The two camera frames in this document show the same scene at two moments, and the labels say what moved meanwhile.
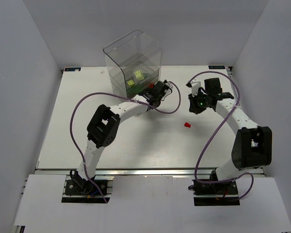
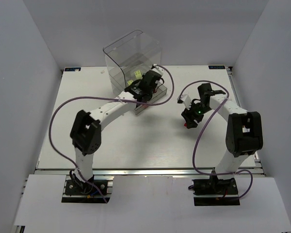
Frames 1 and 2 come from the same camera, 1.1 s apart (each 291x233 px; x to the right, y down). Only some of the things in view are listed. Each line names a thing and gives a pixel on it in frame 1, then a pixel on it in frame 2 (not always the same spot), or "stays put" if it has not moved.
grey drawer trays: [126, 81] stays put
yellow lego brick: [131, 83] stays put
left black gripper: [150, 91] to [145, 95]
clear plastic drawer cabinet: [134, 63] stays put
